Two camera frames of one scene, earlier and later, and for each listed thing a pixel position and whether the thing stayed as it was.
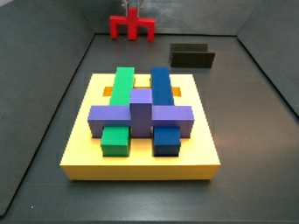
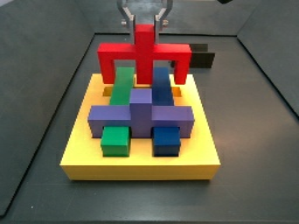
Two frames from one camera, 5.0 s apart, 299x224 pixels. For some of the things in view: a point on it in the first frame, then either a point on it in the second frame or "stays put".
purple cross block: [142, 116] stays put
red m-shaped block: [133, 20] to [145, 52]
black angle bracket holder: [192, 56] stays put
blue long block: [166, 136] stays put
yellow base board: [85, 163] stays put
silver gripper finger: [138, 5] to [164, 11]
